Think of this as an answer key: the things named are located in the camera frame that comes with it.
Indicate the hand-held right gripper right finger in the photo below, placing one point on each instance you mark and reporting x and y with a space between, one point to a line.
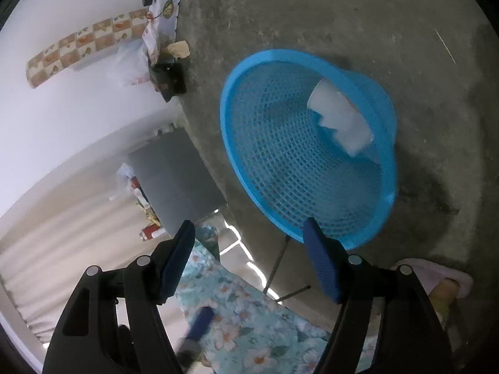
321 261

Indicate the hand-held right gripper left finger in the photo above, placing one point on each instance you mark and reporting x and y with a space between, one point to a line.
175 265

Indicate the blue plastic mesh basket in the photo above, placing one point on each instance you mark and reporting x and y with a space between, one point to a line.
280 156

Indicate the white paper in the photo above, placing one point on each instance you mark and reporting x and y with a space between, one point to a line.
339 113

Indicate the small white bottle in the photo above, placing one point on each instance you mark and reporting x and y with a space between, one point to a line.
160 233

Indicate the metal folding table leg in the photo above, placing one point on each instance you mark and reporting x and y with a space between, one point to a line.
277 259

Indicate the floral blue cloth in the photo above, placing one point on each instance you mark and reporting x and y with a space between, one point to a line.
241 300

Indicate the grey cabinet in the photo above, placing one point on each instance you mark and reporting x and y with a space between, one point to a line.
175 179

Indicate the clear plastic bag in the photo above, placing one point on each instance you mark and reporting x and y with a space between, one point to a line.
125 177

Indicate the white curtain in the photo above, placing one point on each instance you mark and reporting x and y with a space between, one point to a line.
78 233

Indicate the pink cloth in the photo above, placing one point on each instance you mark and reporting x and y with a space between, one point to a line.
448 272

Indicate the black box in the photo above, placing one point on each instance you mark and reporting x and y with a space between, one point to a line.
165 80

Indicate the white plastic bag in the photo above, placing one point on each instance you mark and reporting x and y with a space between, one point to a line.
128 64

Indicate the brown crumpled paper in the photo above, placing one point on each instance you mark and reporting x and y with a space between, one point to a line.
179 48

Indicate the white printed sheet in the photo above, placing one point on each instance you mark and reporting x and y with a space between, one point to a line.
163 27

